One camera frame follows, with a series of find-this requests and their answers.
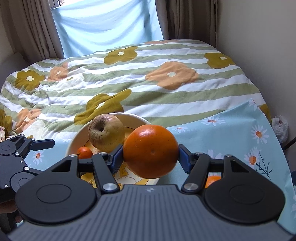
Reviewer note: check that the small mandarin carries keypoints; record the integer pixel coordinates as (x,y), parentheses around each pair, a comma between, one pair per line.
(84,153)

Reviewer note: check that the brown right curtain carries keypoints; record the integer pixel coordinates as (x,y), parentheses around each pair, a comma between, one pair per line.
(188,19)

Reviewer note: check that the wrinkled yellow-brown apple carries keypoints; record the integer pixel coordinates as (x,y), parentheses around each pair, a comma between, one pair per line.
(106,132)

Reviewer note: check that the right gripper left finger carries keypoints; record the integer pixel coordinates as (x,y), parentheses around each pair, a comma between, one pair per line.
(69,189)

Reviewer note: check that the striped floral bed quilt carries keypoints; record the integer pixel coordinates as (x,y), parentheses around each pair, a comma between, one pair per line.
(168,83)

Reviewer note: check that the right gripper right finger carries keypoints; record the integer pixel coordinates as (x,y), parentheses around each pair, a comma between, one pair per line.
(241,195)

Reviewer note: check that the light blue daisy cloth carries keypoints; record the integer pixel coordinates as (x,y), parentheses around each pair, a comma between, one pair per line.
(243,131)

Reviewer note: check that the cream oval bear dish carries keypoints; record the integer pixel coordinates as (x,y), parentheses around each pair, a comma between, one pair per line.
(123,175)

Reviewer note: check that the grey bed headboard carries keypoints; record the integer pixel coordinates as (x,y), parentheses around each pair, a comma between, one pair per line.
(14,63)

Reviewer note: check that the brown left curtain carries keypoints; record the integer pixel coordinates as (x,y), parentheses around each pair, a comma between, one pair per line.
(31,30)

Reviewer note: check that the white plastic bag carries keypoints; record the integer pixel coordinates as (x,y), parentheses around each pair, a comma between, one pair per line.
(280,127)

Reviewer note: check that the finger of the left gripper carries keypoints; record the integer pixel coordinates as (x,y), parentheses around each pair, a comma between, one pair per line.
(13,180)
(20,145)

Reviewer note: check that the large orange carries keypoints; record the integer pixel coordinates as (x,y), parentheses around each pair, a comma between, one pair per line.
(151,151)

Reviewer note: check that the medium orange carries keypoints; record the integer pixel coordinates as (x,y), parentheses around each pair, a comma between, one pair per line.
(211,180)

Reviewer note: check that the light blue window sheet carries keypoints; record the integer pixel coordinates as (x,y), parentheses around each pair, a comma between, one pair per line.
(85,27)

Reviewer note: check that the brown curtain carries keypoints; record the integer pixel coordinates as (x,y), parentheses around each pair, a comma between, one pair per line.
(188,19)
(31,30)

